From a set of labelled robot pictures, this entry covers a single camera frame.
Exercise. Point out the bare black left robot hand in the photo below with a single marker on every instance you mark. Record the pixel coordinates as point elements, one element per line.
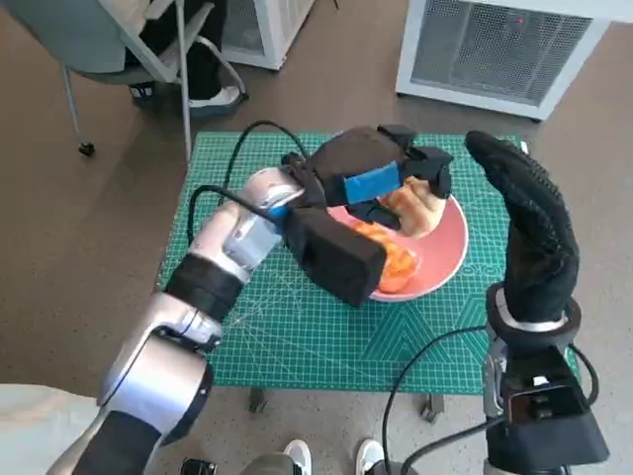
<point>356,158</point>

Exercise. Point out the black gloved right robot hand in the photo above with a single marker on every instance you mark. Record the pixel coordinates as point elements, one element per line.
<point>539,247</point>

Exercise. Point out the round toy bread bun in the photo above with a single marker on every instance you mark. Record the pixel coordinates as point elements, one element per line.
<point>420,213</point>

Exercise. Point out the pink bowl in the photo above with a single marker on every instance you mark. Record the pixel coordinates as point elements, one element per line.
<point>445,247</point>

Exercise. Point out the long toy bread loaf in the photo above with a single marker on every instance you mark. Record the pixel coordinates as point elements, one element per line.
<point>400,262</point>

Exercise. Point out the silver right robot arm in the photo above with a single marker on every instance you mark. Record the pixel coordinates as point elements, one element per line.
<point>494,381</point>

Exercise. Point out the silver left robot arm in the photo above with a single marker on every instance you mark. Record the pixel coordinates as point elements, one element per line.
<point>237,232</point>

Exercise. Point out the small white mesh cabinet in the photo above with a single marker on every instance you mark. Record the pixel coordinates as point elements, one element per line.
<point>272,29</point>

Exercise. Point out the large white mesh cabinet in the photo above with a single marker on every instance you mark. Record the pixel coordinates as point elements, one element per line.
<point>494,49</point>

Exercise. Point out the green cutting mat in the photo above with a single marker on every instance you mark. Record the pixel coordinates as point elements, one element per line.
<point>306,346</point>

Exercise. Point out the white shoe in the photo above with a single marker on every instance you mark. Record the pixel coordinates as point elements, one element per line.
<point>298,457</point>
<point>370,457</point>

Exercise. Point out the grey chair with metal legs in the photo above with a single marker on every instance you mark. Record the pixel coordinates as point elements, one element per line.
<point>69,39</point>

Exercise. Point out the small black device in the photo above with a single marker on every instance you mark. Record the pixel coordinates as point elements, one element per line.
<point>198,467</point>

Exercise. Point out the white fabric cover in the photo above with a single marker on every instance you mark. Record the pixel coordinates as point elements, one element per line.
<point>39,430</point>

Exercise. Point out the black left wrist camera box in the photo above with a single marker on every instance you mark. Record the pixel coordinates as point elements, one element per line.
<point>336,257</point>

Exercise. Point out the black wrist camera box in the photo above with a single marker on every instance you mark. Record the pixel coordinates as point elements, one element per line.
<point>554,430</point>
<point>336,257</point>

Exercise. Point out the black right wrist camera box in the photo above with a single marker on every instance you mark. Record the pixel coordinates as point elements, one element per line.
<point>554,430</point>

